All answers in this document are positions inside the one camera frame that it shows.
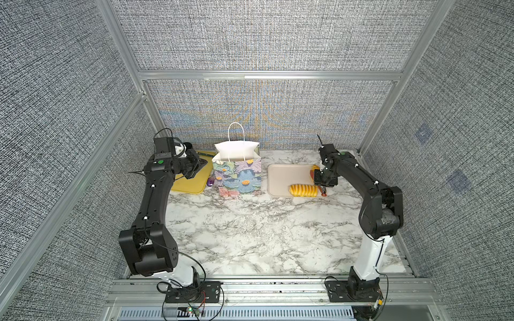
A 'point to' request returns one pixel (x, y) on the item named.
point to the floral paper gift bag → (237, 168)
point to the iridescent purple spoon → (210, 181)
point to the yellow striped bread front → (304, 190)
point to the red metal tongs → (321, 188)
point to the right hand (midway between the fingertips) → (320, 177)
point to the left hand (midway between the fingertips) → (210, 157)
